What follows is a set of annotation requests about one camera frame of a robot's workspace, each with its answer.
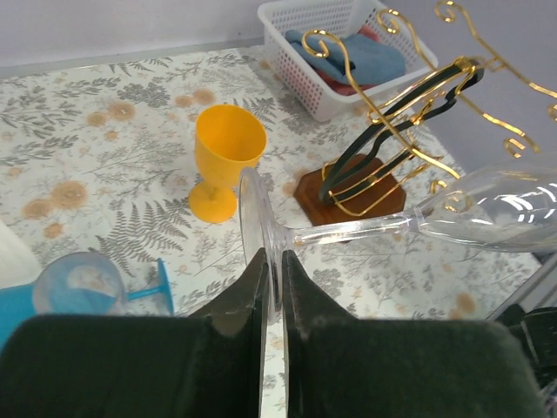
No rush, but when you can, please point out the yellow plastic goblet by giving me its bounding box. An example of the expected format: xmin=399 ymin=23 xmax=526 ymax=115
xmin=189 ymin=104 xmax=267 ymax=223

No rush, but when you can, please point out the white cloth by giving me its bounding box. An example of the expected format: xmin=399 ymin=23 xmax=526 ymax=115
xmin=0 ymin=222 xmax=42 ymax=288

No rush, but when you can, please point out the blue plastic wine glass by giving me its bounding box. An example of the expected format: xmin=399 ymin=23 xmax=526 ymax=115
xmin=1 ymin=259 xmax=175 ymax=339

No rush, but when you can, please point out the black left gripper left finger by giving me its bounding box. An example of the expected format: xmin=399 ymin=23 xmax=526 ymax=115
xmin=1 ymin=250 xmax=267 ymax=417

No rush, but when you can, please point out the white plastic basket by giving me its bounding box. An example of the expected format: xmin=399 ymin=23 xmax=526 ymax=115
xmin=258 ymin=1 xmax=430 ymax=121

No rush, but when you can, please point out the gold wire wine glass rack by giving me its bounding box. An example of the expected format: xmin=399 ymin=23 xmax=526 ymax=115
xmin=295 ymin=1 xmax=556 ymax=225

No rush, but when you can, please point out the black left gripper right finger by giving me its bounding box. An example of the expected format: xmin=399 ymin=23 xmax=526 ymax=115
xmin=282 ymin=251 xmax=545 ymax=417

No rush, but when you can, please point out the frosted clear wine glass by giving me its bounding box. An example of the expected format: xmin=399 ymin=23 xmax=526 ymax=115
xmin=32 ymin=252 xmax=126 ymax=315

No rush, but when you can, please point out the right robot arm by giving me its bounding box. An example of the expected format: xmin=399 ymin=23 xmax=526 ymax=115
xmin=497 ymin=304 xmax=557 ymax=388

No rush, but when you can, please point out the blue cloth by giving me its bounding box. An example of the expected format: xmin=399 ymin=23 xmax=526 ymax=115
xmin=285 ymin=30 xmax=406 ymax=88

